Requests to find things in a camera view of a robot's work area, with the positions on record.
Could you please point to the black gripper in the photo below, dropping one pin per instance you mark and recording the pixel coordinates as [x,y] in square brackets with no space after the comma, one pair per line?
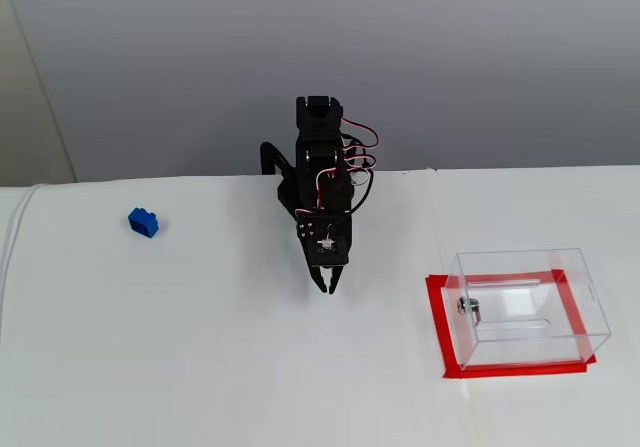
[306,230]

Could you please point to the blue lego brick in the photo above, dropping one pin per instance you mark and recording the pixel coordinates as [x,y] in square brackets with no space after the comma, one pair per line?
[144,224]

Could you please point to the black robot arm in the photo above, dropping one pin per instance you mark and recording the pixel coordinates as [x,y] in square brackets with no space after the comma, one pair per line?
[320,117]

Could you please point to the transparent plastic box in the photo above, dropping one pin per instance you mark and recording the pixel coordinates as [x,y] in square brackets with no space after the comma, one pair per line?
[500,267]

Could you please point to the silver cam lock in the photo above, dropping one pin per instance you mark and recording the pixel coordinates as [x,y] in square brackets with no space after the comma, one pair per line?
[465,306]

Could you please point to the black table clamp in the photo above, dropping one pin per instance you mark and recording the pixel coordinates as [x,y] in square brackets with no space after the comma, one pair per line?
[267,149]

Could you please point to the black wrist camera board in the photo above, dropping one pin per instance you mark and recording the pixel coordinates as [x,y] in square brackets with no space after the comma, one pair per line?
[327,249]

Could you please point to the red tape frame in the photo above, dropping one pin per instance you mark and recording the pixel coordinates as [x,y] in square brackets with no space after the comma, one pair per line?
[435,317]

